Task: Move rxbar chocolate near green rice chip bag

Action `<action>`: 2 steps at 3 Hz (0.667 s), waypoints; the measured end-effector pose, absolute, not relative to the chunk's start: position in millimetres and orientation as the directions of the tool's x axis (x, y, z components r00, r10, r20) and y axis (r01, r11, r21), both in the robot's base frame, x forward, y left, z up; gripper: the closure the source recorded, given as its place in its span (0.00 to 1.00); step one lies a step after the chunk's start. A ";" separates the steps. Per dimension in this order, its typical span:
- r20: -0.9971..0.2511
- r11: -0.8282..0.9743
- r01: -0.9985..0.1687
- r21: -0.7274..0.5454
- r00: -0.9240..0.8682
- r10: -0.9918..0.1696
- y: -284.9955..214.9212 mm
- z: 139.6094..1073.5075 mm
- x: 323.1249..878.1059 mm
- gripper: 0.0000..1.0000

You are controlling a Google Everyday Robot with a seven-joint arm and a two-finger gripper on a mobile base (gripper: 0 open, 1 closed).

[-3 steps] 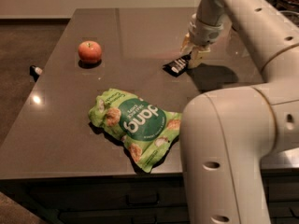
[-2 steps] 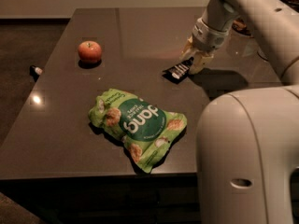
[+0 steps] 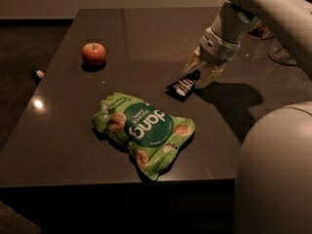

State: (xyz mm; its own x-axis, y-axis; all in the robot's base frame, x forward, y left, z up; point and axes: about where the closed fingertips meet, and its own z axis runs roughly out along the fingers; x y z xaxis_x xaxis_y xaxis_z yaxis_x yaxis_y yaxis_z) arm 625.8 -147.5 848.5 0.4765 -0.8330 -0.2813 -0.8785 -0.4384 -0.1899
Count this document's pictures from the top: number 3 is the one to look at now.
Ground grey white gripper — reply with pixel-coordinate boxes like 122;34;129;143
183;27;240;90

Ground clear glass cup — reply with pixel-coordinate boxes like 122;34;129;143
269;39;297;66

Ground red apple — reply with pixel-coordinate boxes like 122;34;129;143
81;43;106;66

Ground green rice chip bag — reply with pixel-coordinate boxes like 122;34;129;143
92;93;195;180

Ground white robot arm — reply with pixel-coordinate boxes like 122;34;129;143
184;0;312;234

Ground small bottle on floor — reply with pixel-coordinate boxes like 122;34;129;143
31;68;45;80

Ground black rxbar chocolate bar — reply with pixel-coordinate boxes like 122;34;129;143
166;70;201;101

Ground glass jar with black lid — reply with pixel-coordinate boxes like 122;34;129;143
248;23;272;40

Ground dark cabinet drawers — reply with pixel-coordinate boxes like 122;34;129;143
0;179;234;234

